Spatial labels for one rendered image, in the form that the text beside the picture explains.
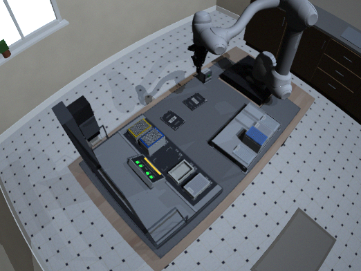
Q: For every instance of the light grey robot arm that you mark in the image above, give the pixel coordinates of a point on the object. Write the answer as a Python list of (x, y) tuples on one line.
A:
[(300, 15)]

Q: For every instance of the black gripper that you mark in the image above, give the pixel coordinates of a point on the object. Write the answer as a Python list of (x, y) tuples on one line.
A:
[(199, 57)]

